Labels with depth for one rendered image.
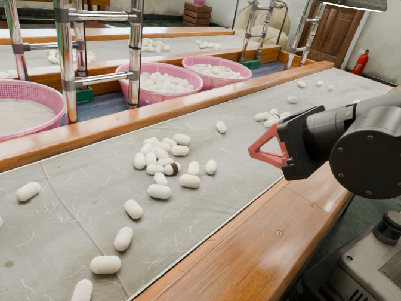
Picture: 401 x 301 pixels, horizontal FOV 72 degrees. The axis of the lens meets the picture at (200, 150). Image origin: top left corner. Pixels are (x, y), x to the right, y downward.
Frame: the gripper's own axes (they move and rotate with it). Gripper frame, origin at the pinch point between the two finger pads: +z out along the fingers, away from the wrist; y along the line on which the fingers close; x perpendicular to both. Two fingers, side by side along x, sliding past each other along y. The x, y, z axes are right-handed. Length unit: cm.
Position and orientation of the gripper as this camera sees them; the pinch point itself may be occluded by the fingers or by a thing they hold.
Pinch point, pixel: (254, 151)
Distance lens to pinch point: 40.3
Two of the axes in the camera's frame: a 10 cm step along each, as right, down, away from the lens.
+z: -6.4, 1.7, 7.5
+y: -6.8, 3.1, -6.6
